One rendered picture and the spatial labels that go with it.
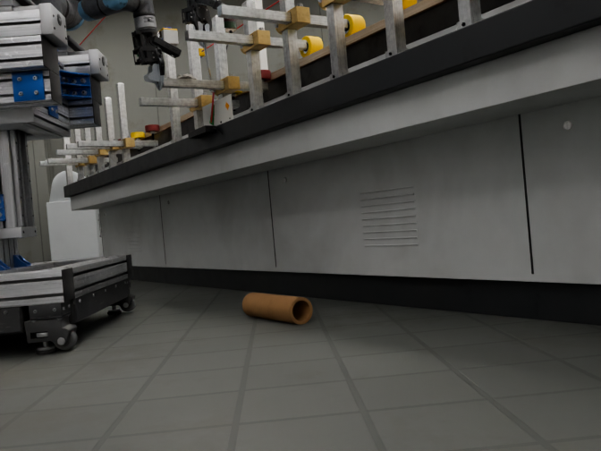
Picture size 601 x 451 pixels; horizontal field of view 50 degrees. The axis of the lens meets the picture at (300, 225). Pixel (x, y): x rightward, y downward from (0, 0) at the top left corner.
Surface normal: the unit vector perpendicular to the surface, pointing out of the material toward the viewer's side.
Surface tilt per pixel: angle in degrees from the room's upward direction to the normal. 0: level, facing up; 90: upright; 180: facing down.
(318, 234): 90
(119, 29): 90
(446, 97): 90
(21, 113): 90
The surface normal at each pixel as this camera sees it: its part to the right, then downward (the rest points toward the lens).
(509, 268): -0.84, 0.08
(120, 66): 0.04, 0.00
